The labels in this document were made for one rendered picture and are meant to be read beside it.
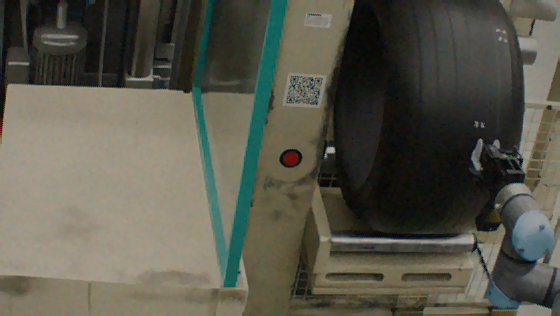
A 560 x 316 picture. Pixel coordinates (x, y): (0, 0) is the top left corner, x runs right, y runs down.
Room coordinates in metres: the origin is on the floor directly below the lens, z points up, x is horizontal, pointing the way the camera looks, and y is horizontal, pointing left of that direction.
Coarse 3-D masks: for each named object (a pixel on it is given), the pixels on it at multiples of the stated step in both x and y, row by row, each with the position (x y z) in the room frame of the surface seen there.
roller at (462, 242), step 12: (336, 240) 2.00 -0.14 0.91; (348, 240) 2.00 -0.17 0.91; (360, 240) 2.01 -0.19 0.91; (372, 240) 2.02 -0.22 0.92; (384, 240) 2.02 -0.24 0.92; (396, 240) 2.03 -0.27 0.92; (408, 240) 2.04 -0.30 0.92; (420, 240) 2.04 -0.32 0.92; (432, 240) 2.05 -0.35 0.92; (444, 240) 2.06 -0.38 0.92; (456, 240) 2.07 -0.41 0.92; (468, 240) 2.07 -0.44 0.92; (432, 252) 2.05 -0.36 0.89; (444, 252) 2.06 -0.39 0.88; (456, 252) 2.06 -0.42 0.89; (468, 252) 2.07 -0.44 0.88
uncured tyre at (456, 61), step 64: (384, 0) 2.14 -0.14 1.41; (448, 0) 2.13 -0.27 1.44; (384, 64) 2.03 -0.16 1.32; (448, 64) 1.99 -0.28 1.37; (512, 64) 2.05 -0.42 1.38; (384, 128) 1.96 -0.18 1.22; (448, 128) 1.93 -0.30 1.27; (512, 128) 1.97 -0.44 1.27; (384, 192) 1.93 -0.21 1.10; (448, 192) 1.92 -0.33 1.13
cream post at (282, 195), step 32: (288, 0) 2.03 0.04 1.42; (320, 0) 2.04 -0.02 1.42; (352, 0) 2.06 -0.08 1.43; (288, 32) 2.03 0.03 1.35; (320, 32) 2.04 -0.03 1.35; (288, 64) 2.03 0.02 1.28; (320, 64) 2.05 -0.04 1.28; (288, 128) 2.04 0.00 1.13; (320, 128) 2.05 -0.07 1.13; (320, 160) 2.06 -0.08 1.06; (256, 192) 2.03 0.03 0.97; (288, 192) 2.04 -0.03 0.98; (256, 224) 2.03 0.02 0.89; (288, 224) 2.05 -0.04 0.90; (256, 256) 2.03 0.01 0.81; (288, 256) 2.05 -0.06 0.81; (256, 288) 2.04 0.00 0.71; (288, 288) 2.05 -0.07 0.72
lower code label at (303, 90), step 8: (288, 80) 2.03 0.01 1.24; (296, 80) 2.04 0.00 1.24; (304, 80) 2.04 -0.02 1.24; (312, 80) 2.04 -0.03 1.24; (320, 80) 2.05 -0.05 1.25; (288, 88) 2.03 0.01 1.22; (296, 88) 2.04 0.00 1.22; (304, 88) 2.04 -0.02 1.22; (312, 88) 2.04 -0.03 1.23; (320, 88) 2.05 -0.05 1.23; (288, 96) 2.03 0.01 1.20; (296, 96) 2.04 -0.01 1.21; (304, 96) 2.04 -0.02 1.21; (312, 96) 2.04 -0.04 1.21; (320, 96) 2.05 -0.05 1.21; (288, 104) 2.03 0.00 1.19; (296, 104) 2.04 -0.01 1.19; (304, 104) 2.04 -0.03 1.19; (312, 104) 2.04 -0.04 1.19; (320, 104) 2.05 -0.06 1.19
